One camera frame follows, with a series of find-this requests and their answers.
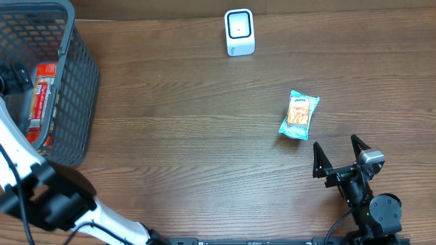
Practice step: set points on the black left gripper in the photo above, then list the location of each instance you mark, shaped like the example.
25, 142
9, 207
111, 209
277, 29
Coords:
16, 75

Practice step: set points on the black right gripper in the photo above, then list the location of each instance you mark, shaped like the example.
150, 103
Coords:
340, 171

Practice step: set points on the long orange noodle packet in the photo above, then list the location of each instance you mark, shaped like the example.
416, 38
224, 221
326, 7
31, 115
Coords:
44, 79

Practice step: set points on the teal tissue packet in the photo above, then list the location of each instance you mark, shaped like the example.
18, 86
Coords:
297, 121

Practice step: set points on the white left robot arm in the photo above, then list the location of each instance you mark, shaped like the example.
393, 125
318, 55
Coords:
52, 196

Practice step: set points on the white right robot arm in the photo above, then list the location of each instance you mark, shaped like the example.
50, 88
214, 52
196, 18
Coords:
377, 218

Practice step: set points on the white barcode scanner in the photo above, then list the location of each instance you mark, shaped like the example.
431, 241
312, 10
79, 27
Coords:
239, 32

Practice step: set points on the dark grey plastic basket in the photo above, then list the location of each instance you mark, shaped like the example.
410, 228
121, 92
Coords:
41, 32

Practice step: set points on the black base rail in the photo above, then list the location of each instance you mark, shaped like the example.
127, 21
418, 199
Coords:
196, 241

